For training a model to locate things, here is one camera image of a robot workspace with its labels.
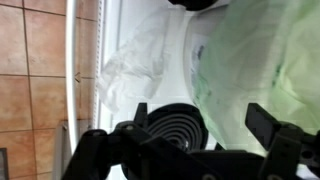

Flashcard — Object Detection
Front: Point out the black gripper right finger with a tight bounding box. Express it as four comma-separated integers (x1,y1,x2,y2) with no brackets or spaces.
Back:
244,102,320,180

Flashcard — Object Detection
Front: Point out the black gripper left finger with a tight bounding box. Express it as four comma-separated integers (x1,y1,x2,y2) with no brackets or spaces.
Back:
61,102,214,180

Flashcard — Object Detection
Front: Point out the green bin liner bag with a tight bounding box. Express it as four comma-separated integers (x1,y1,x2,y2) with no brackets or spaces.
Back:
193,0,320,153

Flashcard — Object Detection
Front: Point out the white paper towel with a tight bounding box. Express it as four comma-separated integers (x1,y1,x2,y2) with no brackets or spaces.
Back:
96,6,176,114

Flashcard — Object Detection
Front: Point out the small black coil burner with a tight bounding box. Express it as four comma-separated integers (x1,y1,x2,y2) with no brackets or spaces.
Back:
146,103,210,153

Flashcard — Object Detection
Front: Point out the white electric stove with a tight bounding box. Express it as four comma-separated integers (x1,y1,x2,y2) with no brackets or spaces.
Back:
64,0,241,180

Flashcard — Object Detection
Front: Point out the large black coil burner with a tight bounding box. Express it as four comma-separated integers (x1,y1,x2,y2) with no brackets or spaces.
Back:
167,0,218,12

